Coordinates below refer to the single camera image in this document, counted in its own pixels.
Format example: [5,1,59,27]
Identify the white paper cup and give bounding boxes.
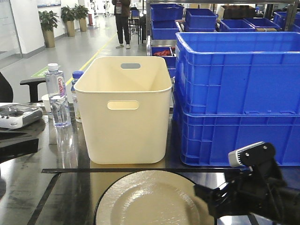
[41,94,52,115]

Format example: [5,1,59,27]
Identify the black tape strip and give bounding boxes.
[41,168,240,173]

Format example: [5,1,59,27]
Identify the potted plant gold pot middle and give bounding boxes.
[60,6,75,37]

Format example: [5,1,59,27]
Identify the potted plant gold pot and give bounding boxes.
[74,4,89,32]
[60,6,75,37]
[38,10,58,48]

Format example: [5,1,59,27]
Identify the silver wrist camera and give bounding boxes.
[228,142,264,167]

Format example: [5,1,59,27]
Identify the blue plastic crate lower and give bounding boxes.
[172,89,300,167]

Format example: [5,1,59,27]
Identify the clear water bottle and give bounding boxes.
[45,63,71,127]

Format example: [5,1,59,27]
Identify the grey remote controller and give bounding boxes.
[0,103,43,129]

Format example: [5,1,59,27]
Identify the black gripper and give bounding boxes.
[194,142,286,218]

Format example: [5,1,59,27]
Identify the beige plate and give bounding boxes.
[94,170,215,225]

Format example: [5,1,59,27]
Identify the black office chair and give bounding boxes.
[0,73,46,103]

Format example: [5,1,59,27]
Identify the blue capped milk bottle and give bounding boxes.
[71,70,84,123]

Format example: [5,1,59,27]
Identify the cream plastic bin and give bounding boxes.
[75,56,172,164]

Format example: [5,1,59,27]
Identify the black foam tray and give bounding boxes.
[0,119,45,163]

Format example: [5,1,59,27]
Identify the blue crate with red items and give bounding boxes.
[151,46,176,68]

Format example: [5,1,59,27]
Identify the potted plant gold pot near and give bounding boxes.
[38,10,58,48]

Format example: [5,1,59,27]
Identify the standing person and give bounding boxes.
[112,0,130,49]

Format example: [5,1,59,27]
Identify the blue plastic crate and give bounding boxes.
[175,32,300,115]
[172,89,300,167]

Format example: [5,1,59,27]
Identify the blue plastic crate upper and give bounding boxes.
[175,32,300,115]

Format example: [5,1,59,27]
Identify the blue crate on shelf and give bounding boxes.
[150,4,184,21]

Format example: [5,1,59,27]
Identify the potted plant gold pot far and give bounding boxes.
[74,4,89,32]

